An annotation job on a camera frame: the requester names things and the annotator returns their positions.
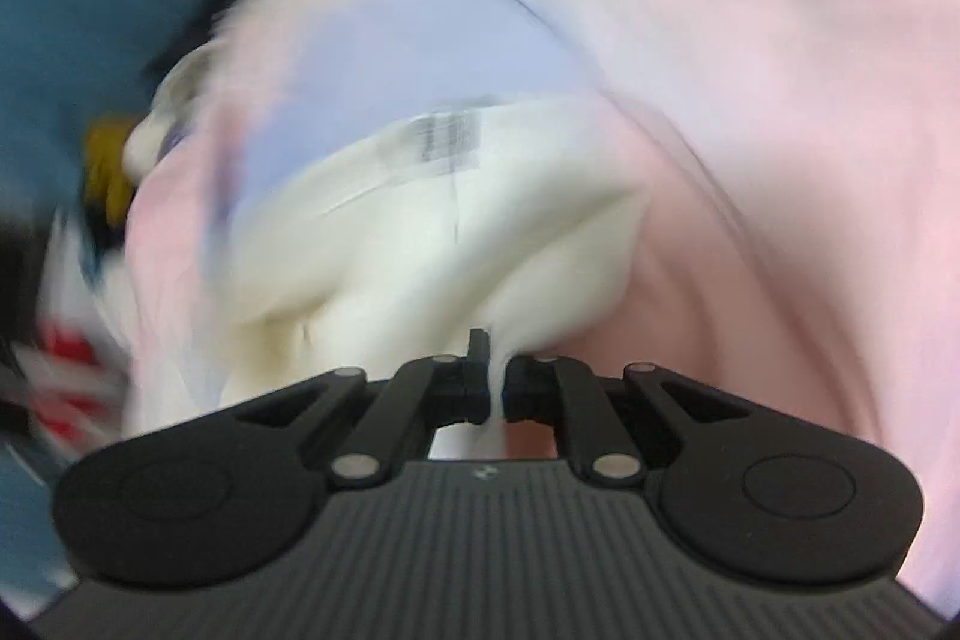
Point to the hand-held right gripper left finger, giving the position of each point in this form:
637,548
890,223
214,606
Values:
471,385

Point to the red and white cloth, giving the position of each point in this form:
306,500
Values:
64,347

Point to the pink garment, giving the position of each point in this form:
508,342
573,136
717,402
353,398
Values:
787,123

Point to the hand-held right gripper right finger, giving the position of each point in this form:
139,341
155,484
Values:
523,389

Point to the blue printed blanket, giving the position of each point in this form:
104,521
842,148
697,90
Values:
82,10

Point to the cream white garment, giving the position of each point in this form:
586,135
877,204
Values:
420,250

